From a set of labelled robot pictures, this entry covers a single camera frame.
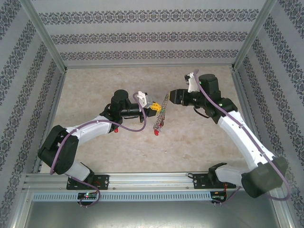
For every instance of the metal key organiser with rings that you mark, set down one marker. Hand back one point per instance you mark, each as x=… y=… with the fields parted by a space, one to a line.
x=164 y=107

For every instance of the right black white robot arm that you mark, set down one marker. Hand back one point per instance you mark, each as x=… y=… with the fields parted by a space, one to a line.
x=235 y=133

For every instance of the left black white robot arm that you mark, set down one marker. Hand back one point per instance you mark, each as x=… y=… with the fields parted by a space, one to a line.
x=95 y=129

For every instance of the key with solid red tag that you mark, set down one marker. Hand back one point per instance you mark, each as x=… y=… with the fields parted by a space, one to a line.
x=116 y=130

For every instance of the grey metal panel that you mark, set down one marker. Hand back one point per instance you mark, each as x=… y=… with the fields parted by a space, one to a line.
x=152 y=215

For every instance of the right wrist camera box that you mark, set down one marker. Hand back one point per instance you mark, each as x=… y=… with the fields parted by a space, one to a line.
x=192 y=83

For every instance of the aluminium frame rail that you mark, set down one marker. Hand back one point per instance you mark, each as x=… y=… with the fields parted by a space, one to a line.
x=57 y=95
x=147 y=66
x=241 y=95

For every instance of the aluminium frame post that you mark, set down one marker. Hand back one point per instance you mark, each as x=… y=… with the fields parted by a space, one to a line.
x=45 y=35
x=253 y=35

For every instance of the wide aluminium mounting rail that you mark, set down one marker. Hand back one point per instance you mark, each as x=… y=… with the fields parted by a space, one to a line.
x=147 y=181

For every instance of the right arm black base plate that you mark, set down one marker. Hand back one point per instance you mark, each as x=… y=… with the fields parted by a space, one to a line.
x=198 y=183

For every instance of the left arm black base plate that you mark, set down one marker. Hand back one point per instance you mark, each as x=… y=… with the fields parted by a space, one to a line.
x=103 y=181

